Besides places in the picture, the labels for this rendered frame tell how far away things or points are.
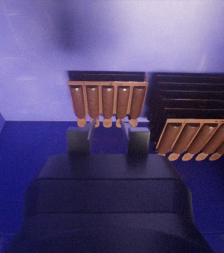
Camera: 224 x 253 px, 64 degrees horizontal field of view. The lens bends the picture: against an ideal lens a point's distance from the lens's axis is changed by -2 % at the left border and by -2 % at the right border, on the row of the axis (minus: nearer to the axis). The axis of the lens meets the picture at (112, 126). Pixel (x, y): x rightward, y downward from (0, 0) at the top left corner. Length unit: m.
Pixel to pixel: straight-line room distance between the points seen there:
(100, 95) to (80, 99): 0.03
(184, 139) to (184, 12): 0.14
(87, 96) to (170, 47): 0.12
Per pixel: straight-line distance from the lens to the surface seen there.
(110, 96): 0.25
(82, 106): 0.27
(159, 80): 0.27
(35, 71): 0.28
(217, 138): 0.25
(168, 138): 0.23
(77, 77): 0.26
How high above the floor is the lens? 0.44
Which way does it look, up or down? 38 degrees down
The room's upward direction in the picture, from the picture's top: 179 degrees clockwise
